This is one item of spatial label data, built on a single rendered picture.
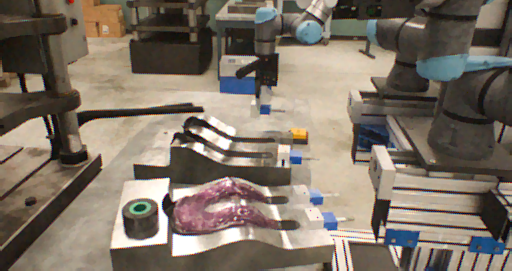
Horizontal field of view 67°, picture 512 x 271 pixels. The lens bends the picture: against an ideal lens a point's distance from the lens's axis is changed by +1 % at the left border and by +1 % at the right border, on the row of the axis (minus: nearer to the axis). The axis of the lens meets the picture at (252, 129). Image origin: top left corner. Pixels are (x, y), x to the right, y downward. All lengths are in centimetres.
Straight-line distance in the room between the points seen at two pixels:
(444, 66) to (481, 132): 35
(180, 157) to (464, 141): 78
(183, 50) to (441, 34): 455
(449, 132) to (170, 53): 442
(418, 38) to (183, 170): 79
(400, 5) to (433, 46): 11
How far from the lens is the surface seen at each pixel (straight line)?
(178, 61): 516
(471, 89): 99
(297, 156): 120
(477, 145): 104
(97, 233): 111
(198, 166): 120
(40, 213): 129
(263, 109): 145
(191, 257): 90
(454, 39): 71
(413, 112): 151
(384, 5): 59
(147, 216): 89
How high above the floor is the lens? 147
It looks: 25 degrees down
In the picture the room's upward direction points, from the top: 1 degrees clockwise
